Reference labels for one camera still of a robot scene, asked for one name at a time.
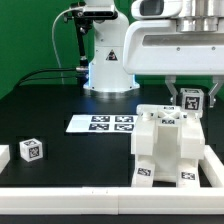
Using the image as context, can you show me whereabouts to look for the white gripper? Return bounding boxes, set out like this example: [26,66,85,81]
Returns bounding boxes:
[123,19,224,108]

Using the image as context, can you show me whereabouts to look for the white tagged cube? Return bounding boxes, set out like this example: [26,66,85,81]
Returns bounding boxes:
[181,88,204,112]
[19,138,43,162]

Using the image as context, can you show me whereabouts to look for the white chair seat part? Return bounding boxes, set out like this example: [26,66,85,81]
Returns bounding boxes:
[153,114,184,183]

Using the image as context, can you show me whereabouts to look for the white chair side plank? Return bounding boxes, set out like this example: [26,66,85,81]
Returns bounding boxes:
[173,105,206,188]
[131,104,158,165]

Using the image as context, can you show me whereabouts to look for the white chair side plank front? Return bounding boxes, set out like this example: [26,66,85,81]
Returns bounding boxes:
[131,104,158,165]

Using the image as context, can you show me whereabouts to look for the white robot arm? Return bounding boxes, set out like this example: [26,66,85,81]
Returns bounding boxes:
[83,0,224,103]

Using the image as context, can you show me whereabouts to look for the white paper tag sheet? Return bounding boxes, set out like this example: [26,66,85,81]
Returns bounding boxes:
[66,115,137,133]

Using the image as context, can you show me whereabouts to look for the white front fence bar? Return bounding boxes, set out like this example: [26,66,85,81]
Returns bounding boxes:
[0,187,224,215]

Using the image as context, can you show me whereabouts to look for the white left fence bar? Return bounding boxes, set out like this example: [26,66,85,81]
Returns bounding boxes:
[0,145,10,173]

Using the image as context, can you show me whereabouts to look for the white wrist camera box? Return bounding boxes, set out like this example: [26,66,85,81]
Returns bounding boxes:
[131,0,183,20]

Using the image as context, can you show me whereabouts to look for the black camera stand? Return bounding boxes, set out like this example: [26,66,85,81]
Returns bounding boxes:
[64,1,118,84]

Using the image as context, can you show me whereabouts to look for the white thin cable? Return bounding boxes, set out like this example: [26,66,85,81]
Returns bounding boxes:
[51,7,79,85]

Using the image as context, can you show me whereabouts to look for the black cables on table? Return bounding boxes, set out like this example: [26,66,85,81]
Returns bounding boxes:
[14,66,89,88]

